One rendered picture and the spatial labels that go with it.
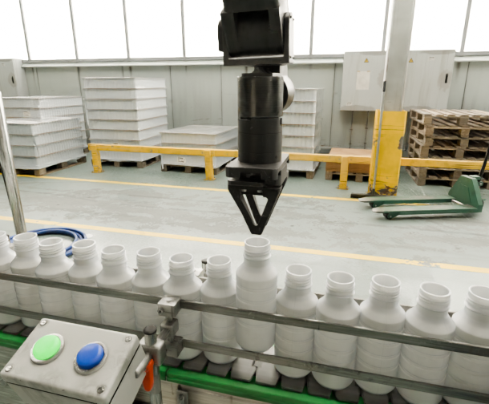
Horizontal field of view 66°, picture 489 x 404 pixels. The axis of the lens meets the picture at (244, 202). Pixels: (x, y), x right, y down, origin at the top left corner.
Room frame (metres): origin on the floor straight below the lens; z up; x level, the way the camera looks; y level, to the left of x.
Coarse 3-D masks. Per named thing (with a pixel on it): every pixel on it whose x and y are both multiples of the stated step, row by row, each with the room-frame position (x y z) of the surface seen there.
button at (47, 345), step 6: (48, 336) 0.38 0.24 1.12; (54, 336) 0.38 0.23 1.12; (36, 342) 0.38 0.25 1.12; (42, 342) 0.37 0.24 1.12; (48, 342) 0.37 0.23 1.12; (54, 342) 0.37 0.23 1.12; (60, 342) 0.38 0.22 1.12; (36, 348) 0.37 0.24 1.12; (42, 348) 0.37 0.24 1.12; (48, 348) 0.37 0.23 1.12; (54, 348) 0.37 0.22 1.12; (36, 354) 0.36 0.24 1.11; (42, 354) 0.36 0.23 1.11; (48, 354) 0.36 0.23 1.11
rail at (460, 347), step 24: (72, 288) 0.52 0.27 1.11; (96, 288) 0.51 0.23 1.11; (0, 312) 0.56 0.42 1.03; (24, 312) 0.55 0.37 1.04; (216, 312) 0.46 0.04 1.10; (240, 312) 0.45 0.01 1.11; (264, 312) 0.45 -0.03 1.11; (360, 336) 0.41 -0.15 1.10; (384, 336) 0.40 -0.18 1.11; (408, 336) 0.39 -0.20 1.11; (264, 360) 0.44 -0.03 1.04; (288, 360) 0.43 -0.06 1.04; (384, 384) 0.40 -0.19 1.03; (408, 384) 0.39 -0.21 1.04; (432, 384) 0.39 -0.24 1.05
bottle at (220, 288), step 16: (224, 256) 0.51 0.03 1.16; (208, 272) 0.49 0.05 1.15; (224, 272) 0.48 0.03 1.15; (208, 288) 0.48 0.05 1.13; (224, 288) 0.48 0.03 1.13; (224, 304) 0.47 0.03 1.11; (208, 320) 0.48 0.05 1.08; (224, 320) 0.47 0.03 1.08; (208, 336) 0.48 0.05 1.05; (224, 336) 0.47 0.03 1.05; (208, 352) 0.48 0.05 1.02
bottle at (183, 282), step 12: (180, 252) 0.53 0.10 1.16; (168, 264) 0.50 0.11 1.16; (180, 264) 0.49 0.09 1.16; (192, 264) 0.51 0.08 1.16; (180, 276) 0.49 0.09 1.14; (192, 276) 0.50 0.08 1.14; (168, 288) 0.49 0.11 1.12; (180, 288) 0.49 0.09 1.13; (192, 288) 0.49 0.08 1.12; (192, 300) 0.49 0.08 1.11; (180, 312) 0.48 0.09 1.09; (192, 312) 0.49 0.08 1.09; (180, 324) 0.48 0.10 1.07; (192, 324) 0.48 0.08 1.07; (180, 336) 0.48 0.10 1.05; (192, 336) 0.48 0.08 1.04; (180, 360) 0.48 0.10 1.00
